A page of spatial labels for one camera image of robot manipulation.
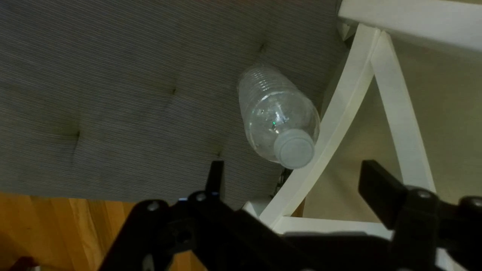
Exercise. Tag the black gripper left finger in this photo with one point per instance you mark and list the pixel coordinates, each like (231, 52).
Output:
(221, 239)

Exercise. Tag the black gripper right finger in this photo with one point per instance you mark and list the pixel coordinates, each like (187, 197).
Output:
(422, 222)

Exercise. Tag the clear plastic bottle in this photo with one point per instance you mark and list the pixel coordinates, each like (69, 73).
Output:
(281, 123)

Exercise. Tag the grey tufted cushion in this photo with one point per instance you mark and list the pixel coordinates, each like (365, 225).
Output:
(130, 100)

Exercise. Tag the white wooden chair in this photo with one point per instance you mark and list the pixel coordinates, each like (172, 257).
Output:
(410, 99)

